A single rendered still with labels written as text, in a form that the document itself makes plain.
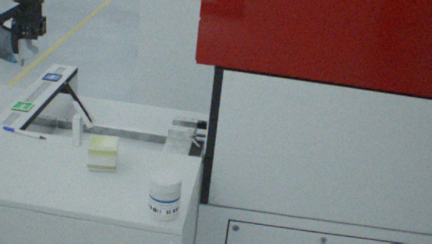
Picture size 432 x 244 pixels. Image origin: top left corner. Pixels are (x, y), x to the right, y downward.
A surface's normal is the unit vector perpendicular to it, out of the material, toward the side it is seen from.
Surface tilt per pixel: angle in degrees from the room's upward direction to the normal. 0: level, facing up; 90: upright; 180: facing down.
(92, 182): 0
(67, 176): 0
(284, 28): 90
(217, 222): 90
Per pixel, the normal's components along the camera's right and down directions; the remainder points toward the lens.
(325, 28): -0.11, 0.41
